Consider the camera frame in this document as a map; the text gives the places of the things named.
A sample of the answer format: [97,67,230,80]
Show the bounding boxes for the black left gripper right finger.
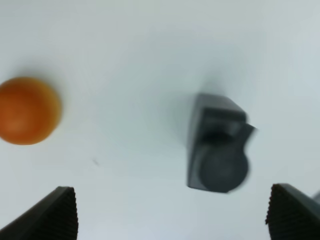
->
[265,183,320,240]

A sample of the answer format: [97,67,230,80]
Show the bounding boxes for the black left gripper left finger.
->
[0,186,79,240]

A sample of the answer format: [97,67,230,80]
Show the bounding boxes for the dark green pump bottle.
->
[186,93,255,193]

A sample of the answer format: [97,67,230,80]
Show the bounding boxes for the round orange bread bun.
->
[0,77,63,145]

